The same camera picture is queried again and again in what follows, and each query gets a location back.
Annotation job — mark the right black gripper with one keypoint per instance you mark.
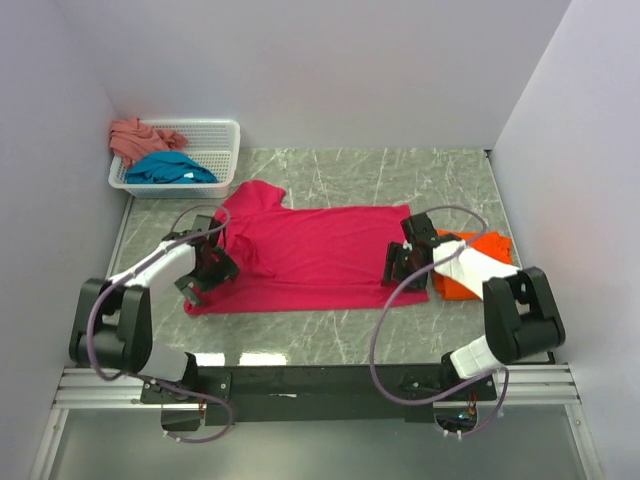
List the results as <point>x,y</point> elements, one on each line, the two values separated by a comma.
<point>394,255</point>

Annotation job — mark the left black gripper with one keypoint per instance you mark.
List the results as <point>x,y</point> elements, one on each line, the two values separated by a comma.
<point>224,269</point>

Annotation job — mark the magenta t-shirt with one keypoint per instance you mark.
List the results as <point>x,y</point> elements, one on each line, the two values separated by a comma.
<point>302,259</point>

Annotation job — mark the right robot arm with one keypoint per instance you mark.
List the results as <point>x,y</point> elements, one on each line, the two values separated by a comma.
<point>521,317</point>

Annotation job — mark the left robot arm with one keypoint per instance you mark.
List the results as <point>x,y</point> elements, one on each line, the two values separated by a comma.
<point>112,331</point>

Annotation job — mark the folded orange t-shirt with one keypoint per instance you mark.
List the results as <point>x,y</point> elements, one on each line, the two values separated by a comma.
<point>463,277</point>

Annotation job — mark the teal blue t-shirt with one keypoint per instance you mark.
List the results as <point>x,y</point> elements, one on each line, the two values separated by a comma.
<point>168,167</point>

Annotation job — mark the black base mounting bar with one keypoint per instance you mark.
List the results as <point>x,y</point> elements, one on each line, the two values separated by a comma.
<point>318,393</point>

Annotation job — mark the white plastic basket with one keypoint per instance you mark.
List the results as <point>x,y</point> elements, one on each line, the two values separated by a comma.
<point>213,144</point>

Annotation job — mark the salmon pink t-shirt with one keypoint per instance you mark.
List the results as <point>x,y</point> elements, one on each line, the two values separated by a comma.
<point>132,140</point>

